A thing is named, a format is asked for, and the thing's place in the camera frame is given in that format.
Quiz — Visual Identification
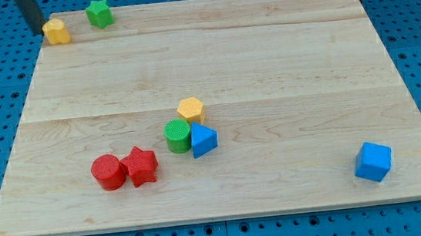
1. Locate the yellow hexagon block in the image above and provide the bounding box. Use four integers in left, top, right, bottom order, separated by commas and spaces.
177, 97, 205, 125

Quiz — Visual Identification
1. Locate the blue triangle block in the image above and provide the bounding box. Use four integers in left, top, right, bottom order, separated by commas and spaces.
190, 123, 218, 158

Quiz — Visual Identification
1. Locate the green cylinder block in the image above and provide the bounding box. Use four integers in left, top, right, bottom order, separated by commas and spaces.
163, 119, 191, 153

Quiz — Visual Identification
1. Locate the red star block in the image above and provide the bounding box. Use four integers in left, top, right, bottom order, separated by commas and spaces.
120, 146, 159, 188

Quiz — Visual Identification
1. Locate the light wooden board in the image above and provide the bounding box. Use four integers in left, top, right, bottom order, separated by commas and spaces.
0, 0, 421, 236

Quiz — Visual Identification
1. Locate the red cylinder block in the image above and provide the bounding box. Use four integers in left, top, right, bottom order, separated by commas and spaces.
90, 154, 126, 191

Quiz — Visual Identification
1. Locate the green star block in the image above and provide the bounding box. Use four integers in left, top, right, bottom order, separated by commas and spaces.
85, 0, 114, 29

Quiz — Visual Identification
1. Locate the blue cube block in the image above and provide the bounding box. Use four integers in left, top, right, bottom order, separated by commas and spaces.
355, 142, 392, 182

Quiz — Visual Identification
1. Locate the yellow heart block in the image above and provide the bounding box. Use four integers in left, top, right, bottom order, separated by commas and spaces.
42, 19, 72, 45

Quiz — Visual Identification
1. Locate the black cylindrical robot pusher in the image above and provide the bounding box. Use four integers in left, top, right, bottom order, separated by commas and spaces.
14, 0, 46, 35

